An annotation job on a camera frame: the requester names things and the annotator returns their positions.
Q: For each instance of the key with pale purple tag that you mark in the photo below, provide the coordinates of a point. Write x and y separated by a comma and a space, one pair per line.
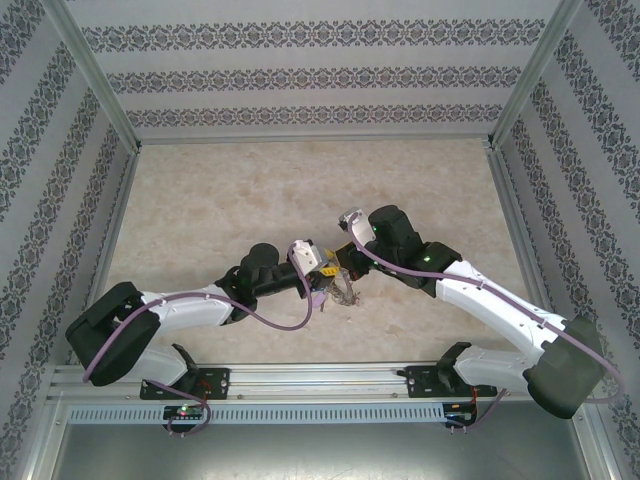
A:
318, 300

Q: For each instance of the metal disc keyring with rings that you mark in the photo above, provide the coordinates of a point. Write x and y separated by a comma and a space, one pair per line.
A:
345, 297

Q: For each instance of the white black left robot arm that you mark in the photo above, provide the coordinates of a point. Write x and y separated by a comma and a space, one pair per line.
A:
190, 305

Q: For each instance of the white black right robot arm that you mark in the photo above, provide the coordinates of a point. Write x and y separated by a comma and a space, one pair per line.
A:
500, 305

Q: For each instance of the left circuit board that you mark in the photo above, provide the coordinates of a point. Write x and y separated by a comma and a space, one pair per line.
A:
182, 411

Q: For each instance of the circuit board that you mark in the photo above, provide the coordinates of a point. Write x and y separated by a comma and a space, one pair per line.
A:
182, 411
460, 415

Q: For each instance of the grey metal sheet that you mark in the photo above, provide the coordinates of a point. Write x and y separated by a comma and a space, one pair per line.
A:
320, 455

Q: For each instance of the right circuit board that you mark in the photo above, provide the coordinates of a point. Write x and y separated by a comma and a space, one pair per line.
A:
460, 415

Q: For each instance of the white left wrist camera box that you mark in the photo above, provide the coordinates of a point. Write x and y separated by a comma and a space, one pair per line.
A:
306, 255

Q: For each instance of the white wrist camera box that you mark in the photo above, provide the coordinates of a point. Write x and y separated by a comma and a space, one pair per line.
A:
306, 255
350, 219

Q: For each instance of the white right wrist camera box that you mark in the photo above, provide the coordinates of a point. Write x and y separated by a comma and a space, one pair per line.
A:
350, 219

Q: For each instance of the aluminium mounting rail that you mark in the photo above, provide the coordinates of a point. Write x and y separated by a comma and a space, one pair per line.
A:
310, 380

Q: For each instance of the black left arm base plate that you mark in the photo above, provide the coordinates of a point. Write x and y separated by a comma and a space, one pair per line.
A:
220, 382

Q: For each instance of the aluminium back rail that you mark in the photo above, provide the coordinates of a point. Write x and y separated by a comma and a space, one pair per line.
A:
315, 140

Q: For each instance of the aluminium side rail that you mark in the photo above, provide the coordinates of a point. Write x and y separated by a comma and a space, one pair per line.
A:
114, 225
517, 225

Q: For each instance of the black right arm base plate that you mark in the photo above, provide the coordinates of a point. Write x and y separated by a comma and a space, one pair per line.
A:
420, 382

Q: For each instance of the aluminium frame post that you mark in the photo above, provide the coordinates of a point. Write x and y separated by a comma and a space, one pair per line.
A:
533, 70
98, 70

